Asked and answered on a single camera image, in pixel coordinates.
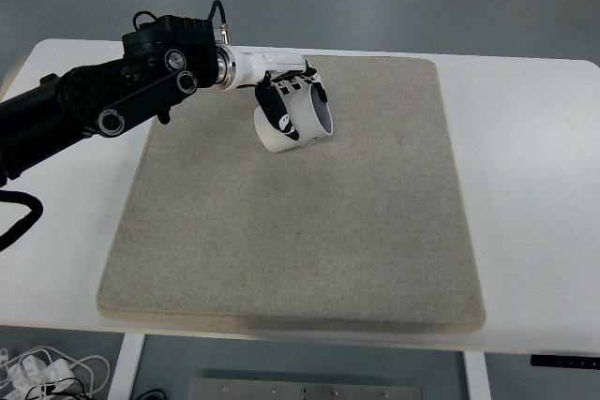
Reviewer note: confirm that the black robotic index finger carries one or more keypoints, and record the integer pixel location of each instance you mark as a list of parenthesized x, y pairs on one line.
[(318, 93)]

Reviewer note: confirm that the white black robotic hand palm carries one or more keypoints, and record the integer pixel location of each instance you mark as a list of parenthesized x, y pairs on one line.
[(253, 67)]

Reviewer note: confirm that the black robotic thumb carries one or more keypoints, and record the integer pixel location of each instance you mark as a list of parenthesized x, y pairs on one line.
[(275, 111)]

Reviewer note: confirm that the white cup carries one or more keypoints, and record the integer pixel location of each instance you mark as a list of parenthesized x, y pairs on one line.
[(312, 120)]

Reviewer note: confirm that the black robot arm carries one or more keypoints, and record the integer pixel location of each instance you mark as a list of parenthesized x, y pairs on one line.
[(165, 61)]

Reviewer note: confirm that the beige felt mat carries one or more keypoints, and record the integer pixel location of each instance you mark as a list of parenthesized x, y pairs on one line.
[(361, 231)]

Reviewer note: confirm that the white table leg right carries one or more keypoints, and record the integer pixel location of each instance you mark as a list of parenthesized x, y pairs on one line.
[(476, 375)]

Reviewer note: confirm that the white table leg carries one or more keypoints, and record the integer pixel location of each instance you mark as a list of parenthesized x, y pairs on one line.
[(476, 375), (125, 371)]

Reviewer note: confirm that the white table leg left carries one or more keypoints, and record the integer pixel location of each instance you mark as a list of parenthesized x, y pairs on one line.
[(125, 371)]

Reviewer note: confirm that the black table control panel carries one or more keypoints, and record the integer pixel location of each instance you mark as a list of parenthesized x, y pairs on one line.
[(565, 361)]

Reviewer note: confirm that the grey metal base plate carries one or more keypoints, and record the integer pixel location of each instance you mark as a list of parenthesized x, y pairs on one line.
[(222, 388)]

